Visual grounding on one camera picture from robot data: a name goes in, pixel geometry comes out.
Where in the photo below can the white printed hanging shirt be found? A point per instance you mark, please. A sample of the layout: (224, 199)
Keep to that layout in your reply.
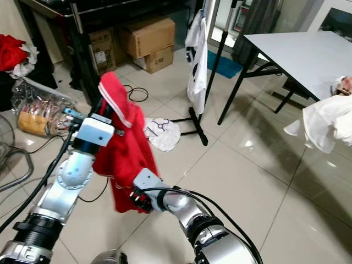
(198, 66)

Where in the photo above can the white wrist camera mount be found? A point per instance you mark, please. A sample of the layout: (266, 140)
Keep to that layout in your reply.
(96, 131)
(148, 181)

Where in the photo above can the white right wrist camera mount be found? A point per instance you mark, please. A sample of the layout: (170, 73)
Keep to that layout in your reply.
(148, 181)

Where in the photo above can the black desk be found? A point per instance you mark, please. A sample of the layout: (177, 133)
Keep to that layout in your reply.
(82, 60)

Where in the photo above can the grey left robot leg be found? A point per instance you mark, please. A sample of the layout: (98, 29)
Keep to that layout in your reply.
(109, 257)

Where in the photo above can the labelled cardboard box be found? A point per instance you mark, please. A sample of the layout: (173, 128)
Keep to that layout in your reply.
(103, 50)

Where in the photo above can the grey curtain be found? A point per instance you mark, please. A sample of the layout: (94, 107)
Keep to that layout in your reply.
(253, 27)

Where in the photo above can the teal floor mat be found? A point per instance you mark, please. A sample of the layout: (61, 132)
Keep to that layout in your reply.
(225, 65)

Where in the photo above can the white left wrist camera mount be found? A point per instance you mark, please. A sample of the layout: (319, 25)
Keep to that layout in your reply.
(96, 131)

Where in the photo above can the large cardboard box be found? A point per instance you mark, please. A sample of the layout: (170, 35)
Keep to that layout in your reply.
(148, 34)

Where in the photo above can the crumpled white garment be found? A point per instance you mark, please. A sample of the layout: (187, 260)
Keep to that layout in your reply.
(324, 124)

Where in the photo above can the clear bag of hangers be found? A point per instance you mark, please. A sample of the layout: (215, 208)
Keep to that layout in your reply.
(44, 113)

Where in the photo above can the white folding table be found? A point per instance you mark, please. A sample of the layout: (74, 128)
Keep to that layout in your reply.
(308, 55)

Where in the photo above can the red clothes pile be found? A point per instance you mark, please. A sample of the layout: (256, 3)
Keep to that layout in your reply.
(11, 52)

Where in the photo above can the black clothes rack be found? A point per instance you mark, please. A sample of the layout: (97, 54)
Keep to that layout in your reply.
(195, 126)

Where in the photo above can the white cloth with hanger drawing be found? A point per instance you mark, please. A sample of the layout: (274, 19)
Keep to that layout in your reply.
(162, 135)

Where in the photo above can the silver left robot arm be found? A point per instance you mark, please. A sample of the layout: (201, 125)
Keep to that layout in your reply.
(71, 187)

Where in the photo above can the small printed cardboard box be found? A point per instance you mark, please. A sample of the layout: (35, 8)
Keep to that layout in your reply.
(155, 60)

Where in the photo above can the red shirt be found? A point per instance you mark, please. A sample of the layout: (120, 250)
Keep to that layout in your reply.
(129, 154)

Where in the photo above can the white button shirt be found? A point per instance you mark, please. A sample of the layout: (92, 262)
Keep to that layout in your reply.
(345, 85)

